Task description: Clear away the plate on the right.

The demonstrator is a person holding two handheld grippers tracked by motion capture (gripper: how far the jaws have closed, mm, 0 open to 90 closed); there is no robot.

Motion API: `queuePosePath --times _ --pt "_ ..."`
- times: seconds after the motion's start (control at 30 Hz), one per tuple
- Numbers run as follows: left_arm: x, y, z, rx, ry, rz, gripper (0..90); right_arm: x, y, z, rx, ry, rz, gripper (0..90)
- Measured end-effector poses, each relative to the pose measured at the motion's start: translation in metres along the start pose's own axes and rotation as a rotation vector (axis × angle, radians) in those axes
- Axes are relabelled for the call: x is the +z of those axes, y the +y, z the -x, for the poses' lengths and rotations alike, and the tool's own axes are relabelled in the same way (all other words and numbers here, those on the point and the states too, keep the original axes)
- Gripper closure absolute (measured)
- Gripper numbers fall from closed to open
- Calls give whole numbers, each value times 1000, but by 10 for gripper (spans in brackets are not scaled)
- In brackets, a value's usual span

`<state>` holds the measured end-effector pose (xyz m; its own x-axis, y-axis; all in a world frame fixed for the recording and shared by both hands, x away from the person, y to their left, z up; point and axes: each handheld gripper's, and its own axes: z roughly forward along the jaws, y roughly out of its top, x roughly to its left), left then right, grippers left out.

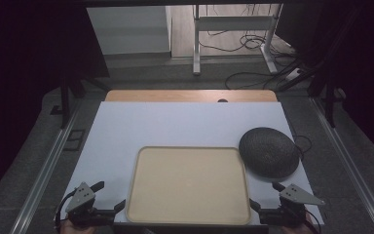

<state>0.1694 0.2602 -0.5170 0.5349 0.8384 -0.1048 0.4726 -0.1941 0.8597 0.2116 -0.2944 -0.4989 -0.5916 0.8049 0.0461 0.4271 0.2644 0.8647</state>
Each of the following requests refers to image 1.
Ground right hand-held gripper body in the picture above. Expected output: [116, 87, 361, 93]
[258, 183, 326, 228]

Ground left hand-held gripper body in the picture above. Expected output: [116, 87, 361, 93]
[65, 181, 116, 228]

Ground person's left hand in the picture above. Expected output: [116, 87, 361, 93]
[58, 218, 95, 234]

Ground person's right hand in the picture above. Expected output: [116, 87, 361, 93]
[280, 214, 319, 234]

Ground beige rectangular tray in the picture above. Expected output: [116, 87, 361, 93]
[126, 145, 252, 226]

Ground black metal stand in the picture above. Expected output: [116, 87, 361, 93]
[307, 61, 347, 129]
[58, 72, 112, 130]

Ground white table cover board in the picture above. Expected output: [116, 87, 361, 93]
[58, 100, 325, 226]

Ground wooden table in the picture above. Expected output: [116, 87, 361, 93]
[104, 89, 279, 103]

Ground white cabinet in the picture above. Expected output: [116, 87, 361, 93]
[86, 5, 173, 57]

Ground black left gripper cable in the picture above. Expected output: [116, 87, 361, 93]
[54, 189, 78, 232]

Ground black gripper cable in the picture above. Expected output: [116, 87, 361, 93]
[54, 189, 78, 232]
[304, 209, 323, 234]

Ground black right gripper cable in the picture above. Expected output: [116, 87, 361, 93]
[304, 209, 323, 234]

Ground aluminium floor rail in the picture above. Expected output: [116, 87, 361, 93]
[310, 97, 374, 234]
[9, 98, 83, 234]

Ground black cable beside table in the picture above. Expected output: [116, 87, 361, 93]
[291, 134, 314, 161]

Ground black looped floor cable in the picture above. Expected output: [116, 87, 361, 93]
[224, 70, 293, 91]

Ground tangled black floor cables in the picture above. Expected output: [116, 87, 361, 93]
[198, 29, 298, 59]

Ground white metal desk frame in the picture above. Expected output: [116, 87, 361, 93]
[192, 4, 284, 76]

